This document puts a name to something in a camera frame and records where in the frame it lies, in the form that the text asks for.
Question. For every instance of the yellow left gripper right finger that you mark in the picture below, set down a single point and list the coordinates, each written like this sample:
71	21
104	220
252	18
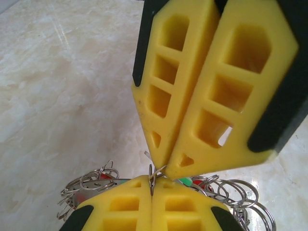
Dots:
192	199

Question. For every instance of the red plastic key tag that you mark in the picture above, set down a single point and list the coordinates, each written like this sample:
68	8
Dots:
106	175
199	181

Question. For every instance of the silver key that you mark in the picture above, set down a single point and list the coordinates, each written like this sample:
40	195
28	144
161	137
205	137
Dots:
147	155

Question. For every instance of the green plastic key tag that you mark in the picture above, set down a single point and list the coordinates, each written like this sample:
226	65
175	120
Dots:
186	181

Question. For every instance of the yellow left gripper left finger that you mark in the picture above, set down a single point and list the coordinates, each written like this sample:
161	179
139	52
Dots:
115	199

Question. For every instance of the metal keyring disc with rings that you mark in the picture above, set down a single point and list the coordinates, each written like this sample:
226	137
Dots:
96	185

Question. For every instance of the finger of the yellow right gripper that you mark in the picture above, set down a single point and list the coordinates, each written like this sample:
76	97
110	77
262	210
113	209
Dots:
144	108
216	156

